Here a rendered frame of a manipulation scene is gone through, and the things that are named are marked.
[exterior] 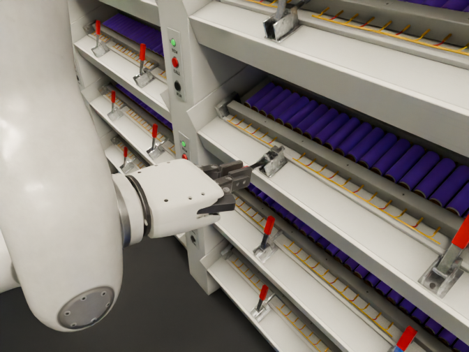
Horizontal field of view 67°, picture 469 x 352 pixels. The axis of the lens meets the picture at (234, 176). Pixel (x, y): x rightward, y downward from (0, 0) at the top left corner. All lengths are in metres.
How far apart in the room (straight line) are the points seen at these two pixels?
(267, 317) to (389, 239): 0.44
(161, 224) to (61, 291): 0.14
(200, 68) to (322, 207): 0.31
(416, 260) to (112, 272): 0.33
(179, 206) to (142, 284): 0.69
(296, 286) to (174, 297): 0.46
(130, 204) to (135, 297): 0.68
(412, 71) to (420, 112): 0.04
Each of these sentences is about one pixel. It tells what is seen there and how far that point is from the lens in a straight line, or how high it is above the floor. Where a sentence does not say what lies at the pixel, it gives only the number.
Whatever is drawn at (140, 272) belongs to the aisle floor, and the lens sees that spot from 1.10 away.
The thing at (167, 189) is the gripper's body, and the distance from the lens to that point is 0.42.
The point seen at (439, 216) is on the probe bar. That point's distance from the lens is 0.47.
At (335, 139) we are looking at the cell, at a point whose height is 0.57.
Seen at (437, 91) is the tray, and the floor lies 0.72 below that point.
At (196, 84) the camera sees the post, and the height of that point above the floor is 0.60.
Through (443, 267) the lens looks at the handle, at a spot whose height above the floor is 0.55.
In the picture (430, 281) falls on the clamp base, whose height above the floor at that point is 0.52.
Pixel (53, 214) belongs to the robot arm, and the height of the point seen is 0.67.
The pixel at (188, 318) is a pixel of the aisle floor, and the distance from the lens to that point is 0.99.
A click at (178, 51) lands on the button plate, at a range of 0.64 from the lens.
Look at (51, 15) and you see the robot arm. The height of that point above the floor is 0.78.
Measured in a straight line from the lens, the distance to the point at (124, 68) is 0.98.
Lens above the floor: 0.84
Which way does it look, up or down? 37 degrees down
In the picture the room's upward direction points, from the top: straight up
